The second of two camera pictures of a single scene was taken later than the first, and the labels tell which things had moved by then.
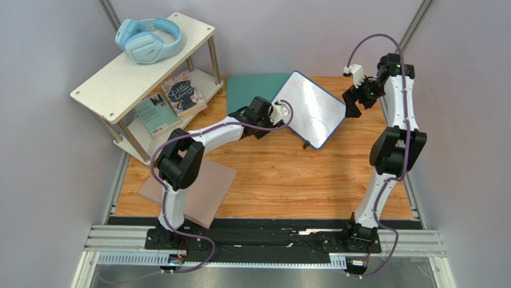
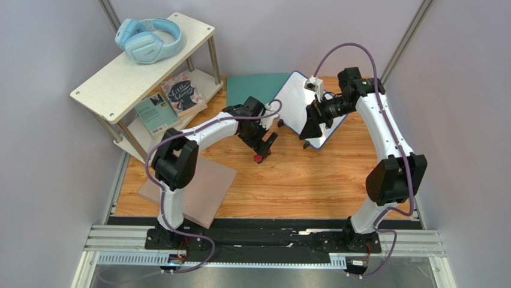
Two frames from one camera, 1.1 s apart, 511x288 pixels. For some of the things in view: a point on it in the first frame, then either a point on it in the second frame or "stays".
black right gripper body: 353,99 → 315,113
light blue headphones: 139,38 stays
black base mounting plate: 267,240 stays
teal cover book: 158,116 stays
